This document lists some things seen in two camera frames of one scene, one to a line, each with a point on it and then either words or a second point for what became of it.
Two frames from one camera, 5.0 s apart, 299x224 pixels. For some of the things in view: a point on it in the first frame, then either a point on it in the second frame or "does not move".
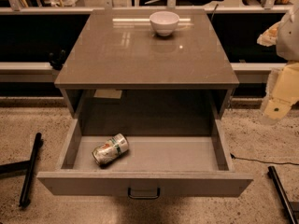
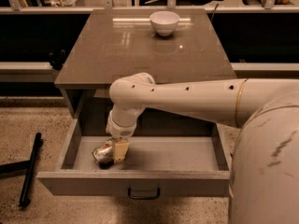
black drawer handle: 143,197 does not move
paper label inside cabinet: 108,93 does not move
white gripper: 289,38 → 121,130
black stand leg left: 29,165 does not move
